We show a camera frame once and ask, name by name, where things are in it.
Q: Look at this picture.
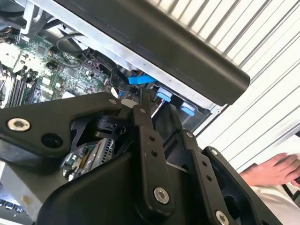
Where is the blue disk wire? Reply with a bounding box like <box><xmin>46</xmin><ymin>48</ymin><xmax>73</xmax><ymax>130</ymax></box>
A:
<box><xmin>127</xmin><ymin>73</ymin><xmax>157</xmax><ymax>86</ymax></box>

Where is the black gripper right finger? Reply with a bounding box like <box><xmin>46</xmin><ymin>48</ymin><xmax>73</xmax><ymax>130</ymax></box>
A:
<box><xmin>169</xmin><ymin>105</ymin><xmax>267</xmax><ymax>225</ymax></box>

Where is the person's bare hand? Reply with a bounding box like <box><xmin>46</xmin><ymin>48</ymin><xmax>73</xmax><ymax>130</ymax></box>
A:
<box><xmin>240</xmin><ymin>152</ymin><xmax>300</xmax><ymax>188</ymax></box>

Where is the hard disk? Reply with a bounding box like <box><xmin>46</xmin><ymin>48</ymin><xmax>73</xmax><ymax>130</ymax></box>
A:
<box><xmin>154</xmin><ymin>85</ymin><xmax>196</xmax><ymax>118</ymax></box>

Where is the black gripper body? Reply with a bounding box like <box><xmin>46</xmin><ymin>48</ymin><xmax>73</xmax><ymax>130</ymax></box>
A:
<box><xmin>36</xmin><ymin>145</ymin><xmax>208</xmax><ymax>225</ymax></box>

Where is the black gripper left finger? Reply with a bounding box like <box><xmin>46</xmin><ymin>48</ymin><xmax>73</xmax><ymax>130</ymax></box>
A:
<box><xmin>0</xmin><ymin>88</ymin><xmax>176</xmax><ymax>218</ymax></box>

